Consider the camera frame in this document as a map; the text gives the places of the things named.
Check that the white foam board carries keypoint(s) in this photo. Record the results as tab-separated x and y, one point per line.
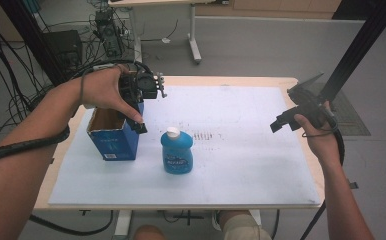
234	166

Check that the black metal post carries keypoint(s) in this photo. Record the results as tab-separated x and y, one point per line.
364	36
31	36

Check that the person's right leg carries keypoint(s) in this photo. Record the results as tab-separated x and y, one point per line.
242	228

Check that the computer tower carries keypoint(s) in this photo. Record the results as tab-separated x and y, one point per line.
109	33

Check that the black equipment box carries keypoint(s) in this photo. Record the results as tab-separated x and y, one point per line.
64	46

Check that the person's left hand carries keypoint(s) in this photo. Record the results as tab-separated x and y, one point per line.
102	91

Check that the person's right hand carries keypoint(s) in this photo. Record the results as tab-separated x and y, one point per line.
322	146

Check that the person's left knee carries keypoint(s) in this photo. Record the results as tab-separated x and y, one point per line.
147	234

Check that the white-legged desk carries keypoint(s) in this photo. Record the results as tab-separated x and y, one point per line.
193	40

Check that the blue bottle with white cap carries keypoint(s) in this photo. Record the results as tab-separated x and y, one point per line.
177	156

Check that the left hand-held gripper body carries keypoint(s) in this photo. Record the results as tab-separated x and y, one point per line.
141	85

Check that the blue cardboard box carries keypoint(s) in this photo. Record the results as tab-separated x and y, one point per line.
114	143

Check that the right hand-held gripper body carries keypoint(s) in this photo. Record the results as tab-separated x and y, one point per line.
309	100

